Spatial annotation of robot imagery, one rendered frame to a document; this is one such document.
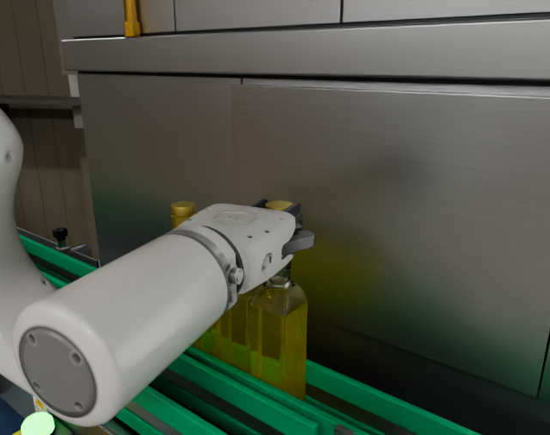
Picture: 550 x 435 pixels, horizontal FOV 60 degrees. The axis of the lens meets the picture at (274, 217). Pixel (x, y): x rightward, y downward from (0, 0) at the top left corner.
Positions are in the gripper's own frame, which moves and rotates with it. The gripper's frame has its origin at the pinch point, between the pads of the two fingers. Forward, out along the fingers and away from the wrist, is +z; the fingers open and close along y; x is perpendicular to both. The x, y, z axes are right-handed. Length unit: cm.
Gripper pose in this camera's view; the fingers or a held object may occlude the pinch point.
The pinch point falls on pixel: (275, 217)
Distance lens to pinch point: 55.3
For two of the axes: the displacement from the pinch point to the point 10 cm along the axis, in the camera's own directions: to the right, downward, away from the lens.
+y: -9.1, -1.3, 3.8
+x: 0.0, 9.5, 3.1
